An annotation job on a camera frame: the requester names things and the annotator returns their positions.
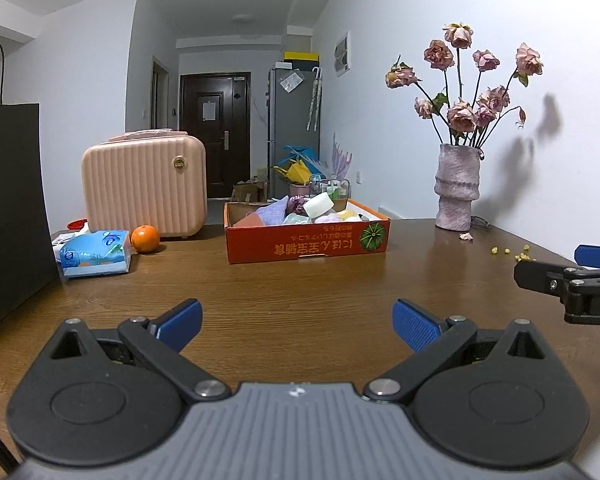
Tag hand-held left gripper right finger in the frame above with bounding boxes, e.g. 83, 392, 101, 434
362, 298, 551, 405

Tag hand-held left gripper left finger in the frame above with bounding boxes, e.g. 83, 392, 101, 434
27, 298, 233, 403

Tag orange cardboard box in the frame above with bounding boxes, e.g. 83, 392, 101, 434
223, 197, 392, 265

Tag lavender plush item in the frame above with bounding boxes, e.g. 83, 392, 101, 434
256, 200, 289, 226

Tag white roll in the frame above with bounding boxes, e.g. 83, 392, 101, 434
302, 192, 334, 217

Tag scattered yellow crumbs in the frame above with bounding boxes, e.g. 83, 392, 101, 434
490, 243, 537, 262

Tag orange fruit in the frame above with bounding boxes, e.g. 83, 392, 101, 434
131, 225, 160, 254

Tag light blue tissue pack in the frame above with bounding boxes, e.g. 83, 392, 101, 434
59, 230, 133, 279

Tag mauve textured vase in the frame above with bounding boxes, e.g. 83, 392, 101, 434
434, 143, 481, 232

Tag pink ribbed suitcase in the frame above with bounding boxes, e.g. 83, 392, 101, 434
81, 132, 208, 240

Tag brown cardboard box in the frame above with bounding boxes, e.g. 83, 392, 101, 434
232, 177, 269, 203

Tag metal trolley cart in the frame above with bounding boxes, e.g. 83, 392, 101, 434
310, 177, 351, 202

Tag purple decorative plant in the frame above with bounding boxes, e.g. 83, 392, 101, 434
330, 133, 354, 181

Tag bouquet of dried roses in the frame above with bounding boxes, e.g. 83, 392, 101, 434
386, 22, 545, 150

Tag yellow bag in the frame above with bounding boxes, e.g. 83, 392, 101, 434
286, 160, 312, 184

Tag dark brown entrance door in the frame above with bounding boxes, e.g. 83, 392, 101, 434
180, 72, 251, 199

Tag blue folding stool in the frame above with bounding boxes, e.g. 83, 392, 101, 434
274, 145, 327, 171

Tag black paper bag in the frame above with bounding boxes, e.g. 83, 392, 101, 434
0, 40, 62, 339

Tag grey refrigerator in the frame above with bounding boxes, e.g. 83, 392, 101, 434
267, 66, 321, 196

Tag white folded umbrella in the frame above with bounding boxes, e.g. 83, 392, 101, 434
307, 67, 324, 132

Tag white electrical panel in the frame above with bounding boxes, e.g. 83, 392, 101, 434
334, 31, 352, 77

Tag side doorway frame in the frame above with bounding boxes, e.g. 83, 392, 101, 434
151, 60, 170, 131

